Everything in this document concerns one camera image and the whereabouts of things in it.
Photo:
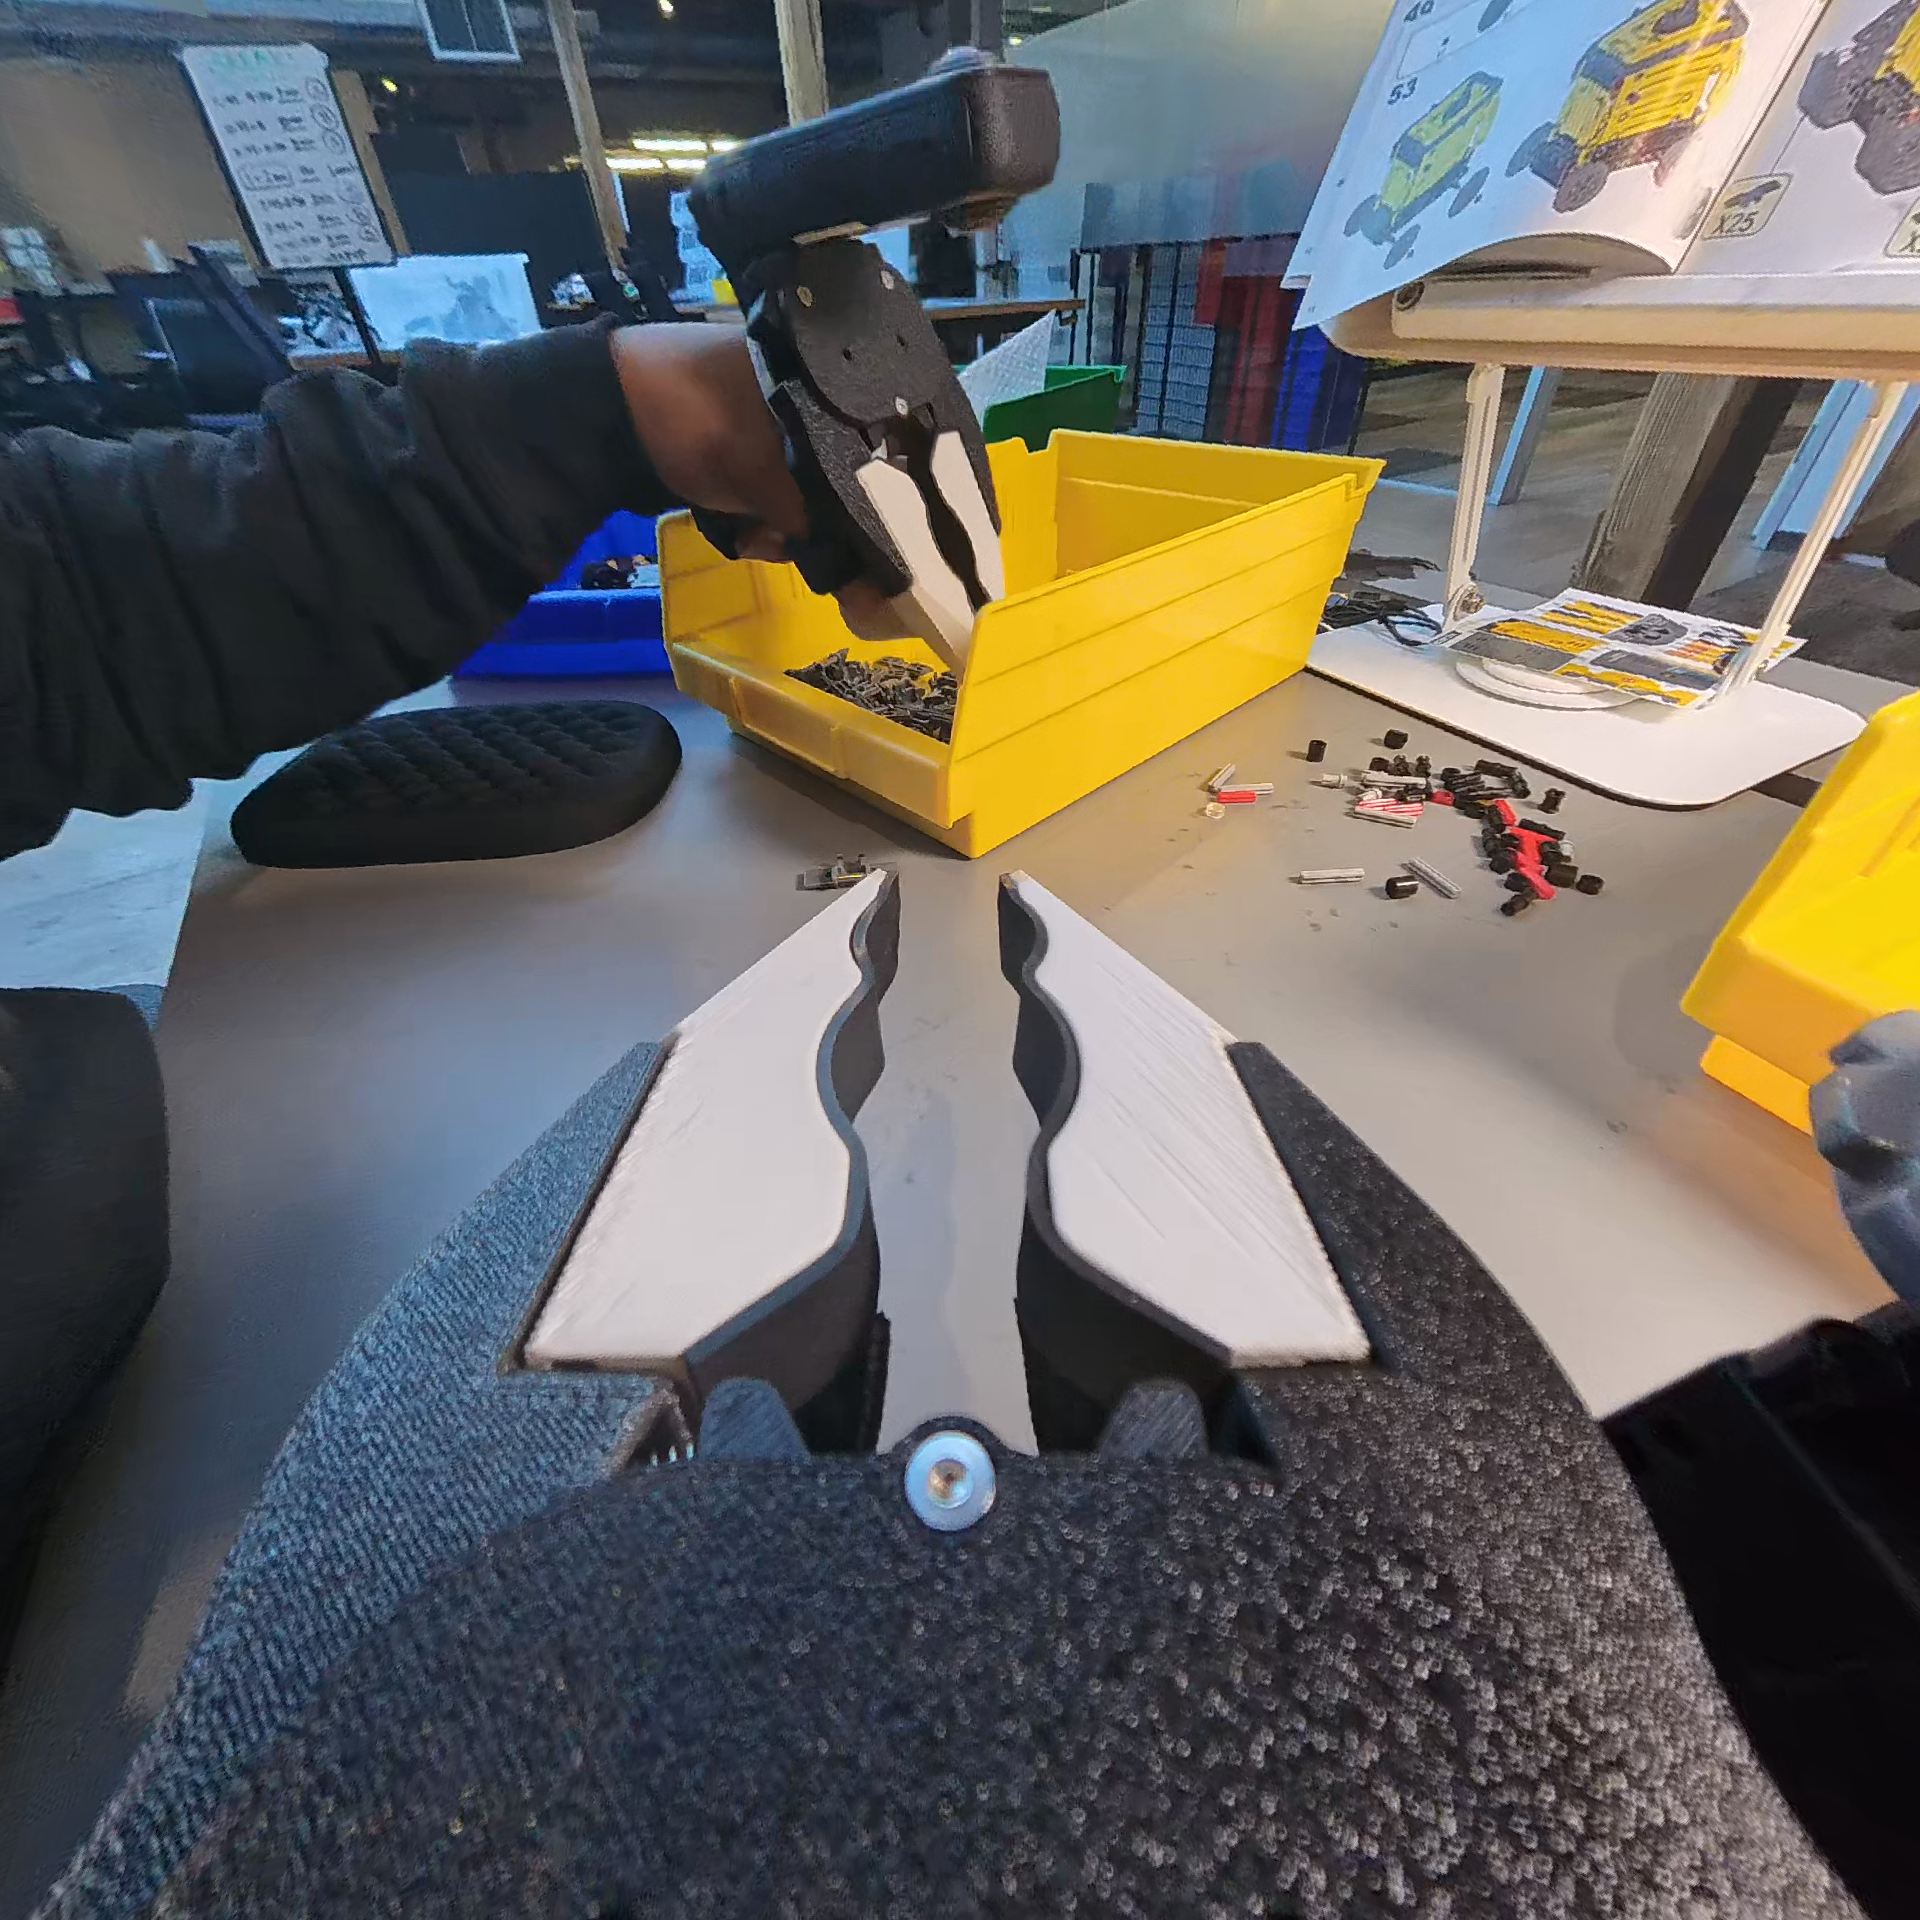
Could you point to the person's left hand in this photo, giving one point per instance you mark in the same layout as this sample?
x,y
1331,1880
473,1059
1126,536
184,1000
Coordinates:
x,y
697,422

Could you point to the person's left forearm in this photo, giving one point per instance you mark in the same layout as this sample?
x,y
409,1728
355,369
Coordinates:
x,y
301,570

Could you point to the yellow storage bin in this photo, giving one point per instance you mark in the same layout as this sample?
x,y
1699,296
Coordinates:
x,y
1830,931
1170,646

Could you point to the bubble wrap sheet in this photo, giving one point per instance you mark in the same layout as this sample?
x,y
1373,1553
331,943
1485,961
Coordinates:
x,y
1005,369

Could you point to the green storage bin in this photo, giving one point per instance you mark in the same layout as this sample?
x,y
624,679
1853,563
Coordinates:
x,y
1073,402

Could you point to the white book stand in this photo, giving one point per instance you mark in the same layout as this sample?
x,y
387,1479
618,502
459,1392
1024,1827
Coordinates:
x,y
1634,751

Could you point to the white wall board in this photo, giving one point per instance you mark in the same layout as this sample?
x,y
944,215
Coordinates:
x,y
283,148

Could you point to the pile of grey track links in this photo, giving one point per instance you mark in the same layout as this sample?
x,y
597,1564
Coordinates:
x,y
886,694

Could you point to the grey desk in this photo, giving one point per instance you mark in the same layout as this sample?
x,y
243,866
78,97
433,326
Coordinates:
x,y
1349,1079

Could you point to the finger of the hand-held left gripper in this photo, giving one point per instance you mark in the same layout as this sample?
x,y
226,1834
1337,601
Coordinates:
x,y
915,540
975,510

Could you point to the wooden ceiling pillar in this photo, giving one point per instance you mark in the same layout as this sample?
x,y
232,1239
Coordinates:
x,y
801,59

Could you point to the black toy vehicle model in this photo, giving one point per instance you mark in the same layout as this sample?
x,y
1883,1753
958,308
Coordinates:
x,y
1800,1575

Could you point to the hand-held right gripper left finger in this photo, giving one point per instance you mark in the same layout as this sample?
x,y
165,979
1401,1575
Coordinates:
x,y
704,1200

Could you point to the yellow black sticker sheet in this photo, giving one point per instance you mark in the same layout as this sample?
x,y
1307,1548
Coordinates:
x,y
1621,646

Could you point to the rough wooden post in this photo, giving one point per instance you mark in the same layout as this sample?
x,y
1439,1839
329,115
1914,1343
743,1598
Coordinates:
x,y
1681,494

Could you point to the toy building instruction booklet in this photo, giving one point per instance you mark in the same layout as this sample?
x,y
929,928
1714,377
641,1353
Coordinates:
x,y
1576,135

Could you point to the single grey track link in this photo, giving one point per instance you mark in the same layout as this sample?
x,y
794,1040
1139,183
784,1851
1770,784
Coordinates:
x,y
840,874

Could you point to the scatter of black red pins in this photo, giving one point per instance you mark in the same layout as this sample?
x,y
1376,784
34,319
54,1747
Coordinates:
x,y
1499,839

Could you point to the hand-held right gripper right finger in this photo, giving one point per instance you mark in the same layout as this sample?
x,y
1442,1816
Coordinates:
x,y
1185,1185

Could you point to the blue storage bin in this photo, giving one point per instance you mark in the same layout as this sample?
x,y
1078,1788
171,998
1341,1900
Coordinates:
x,y
585,628

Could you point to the black armrest pad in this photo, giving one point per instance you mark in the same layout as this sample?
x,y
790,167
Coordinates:
x,y
451,780

